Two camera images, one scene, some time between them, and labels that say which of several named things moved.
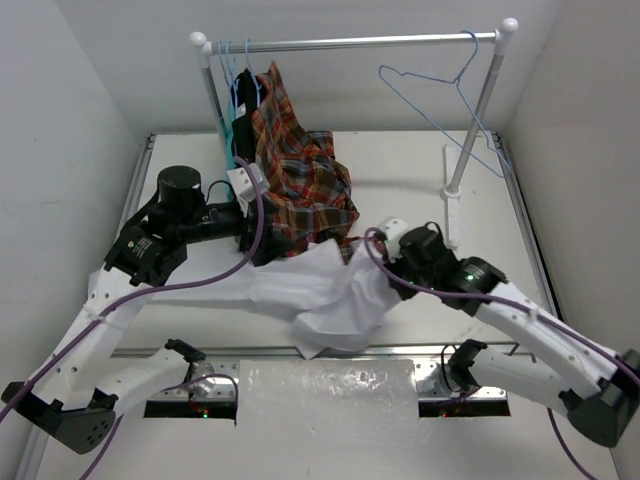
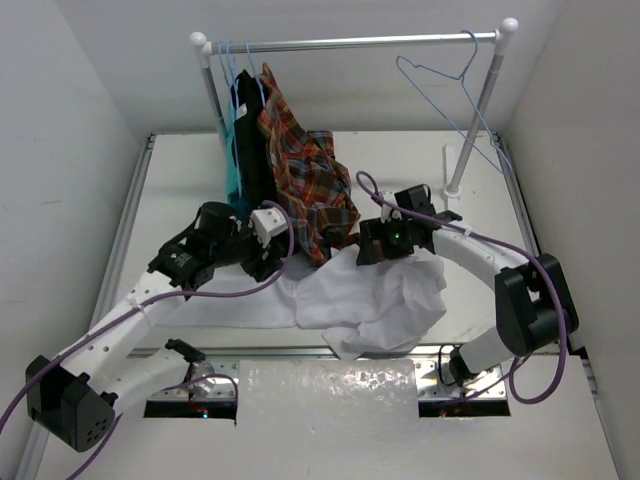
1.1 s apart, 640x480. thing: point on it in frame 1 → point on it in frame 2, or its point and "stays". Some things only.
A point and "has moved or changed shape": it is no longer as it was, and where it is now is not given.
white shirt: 330,290 has moved or changed shape
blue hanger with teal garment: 221,61 stays
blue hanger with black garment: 235,81 stays
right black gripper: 403,290 → 373,229
